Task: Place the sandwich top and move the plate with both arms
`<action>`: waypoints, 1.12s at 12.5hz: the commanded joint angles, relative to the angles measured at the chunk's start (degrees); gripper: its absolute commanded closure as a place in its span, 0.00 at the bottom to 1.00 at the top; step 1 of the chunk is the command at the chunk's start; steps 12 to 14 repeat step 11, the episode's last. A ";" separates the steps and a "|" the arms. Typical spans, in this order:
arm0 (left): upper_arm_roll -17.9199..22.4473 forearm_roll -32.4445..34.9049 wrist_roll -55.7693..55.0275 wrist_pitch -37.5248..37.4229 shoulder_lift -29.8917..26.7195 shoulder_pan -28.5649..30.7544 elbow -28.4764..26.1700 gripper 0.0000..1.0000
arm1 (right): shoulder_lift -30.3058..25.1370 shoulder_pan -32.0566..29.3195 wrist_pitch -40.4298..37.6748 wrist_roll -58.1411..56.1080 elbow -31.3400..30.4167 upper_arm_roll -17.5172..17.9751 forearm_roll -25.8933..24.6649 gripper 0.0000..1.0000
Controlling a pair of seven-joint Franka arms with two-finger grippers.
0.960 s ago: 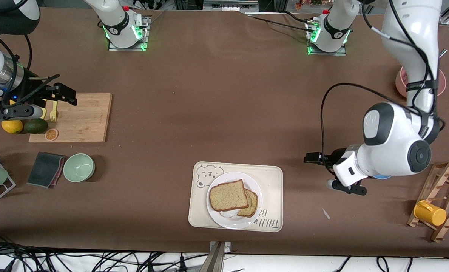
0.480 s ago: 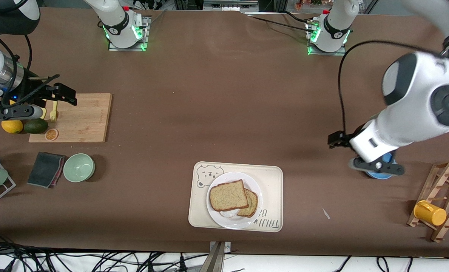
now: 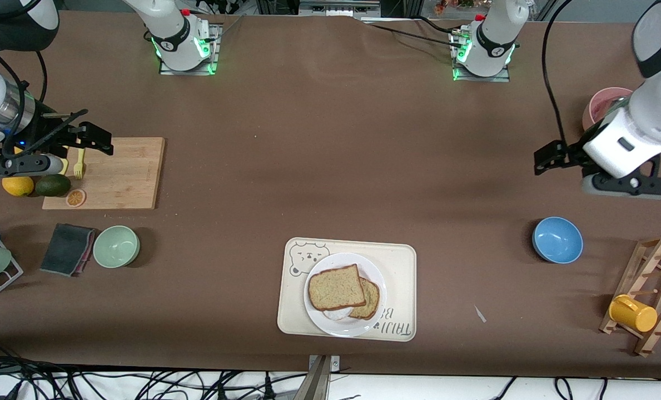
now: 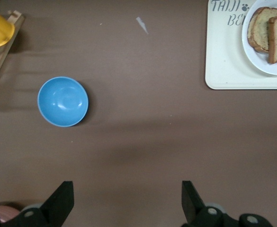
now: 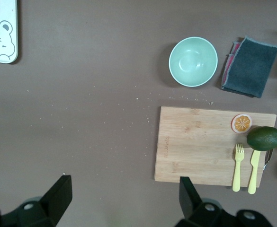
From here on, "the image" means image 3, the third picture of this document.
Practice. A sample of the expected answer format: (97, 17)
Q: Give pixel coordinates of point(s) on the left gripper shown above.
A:
(571, 154)

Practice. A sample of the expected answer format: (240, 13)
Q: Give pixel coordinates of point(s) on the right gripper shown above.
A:
(42, 135)

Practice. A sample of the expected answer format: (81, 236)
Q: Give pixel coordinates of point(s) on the large bread slice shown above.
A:
(336, 288)

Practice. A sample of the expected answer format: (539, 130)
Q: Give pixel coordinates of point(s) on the white round plate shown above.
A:
(336, 328)

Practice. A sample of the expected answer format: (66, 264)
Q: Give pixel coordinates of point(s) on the yellow plastic fork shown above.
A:
(79, 166)

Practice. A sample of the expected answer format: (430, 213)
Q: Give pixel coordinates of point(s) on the yellow plastic knife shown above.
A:
(65, 166)

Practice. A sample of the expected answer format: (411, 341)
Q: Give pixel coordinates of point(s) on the wooden cutting board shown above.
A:
(124, 178)

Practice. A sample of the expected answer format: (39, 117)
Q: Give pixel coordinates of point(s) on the orange slice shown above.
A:
(75, 198)

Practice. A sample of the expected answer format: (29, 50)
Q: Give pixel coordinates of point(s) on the dark green avocado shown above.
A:
(53, 186)

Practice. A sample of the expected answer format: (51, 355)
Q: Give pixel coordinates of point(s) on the pink bowl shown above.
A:
(597, 103)

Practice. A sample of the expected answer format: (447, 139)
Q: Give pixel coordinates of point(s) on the blue bowl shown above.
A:
(557, 240)

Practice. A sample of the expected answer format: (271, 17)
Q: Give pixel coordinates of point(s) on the yellow lemon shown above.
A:
(18, 188)

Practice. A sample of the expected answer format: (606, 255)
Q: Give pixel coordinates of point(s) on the light green bowl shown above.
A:
(116, 246)

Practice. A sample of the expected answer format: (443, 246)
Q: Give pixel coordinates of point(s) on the dark grey folded cloth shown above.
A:
(66, 249)

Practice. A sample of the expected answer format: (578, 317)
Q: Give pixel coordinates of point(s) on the wooden mug rack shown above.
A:
(655, 266)

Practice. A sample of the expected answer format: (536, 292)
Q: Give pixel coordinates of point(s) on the yellow mug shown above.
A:
(633, 314)

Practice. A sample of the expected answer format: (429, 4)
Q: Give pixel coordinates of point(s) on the small white paper scrap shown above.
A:
(480, 314)

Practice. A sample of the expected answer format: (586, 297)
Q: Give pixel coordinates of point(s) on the cream bear print tray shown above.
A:
(397, 266)

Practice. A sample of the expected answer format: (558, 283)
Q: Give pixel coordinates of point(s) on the small bread slice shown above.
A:
(370, 303)

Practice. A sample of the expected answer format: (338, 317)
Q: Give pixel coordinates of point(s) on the fried egg toy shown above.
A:
(336, 314)

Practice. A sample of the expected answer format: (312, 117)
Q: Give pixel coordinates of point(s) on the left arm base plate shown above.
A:
(483, 79)

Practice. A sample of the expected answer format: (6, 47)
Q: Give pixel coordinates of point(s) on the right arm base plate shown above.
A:
(214, 50)

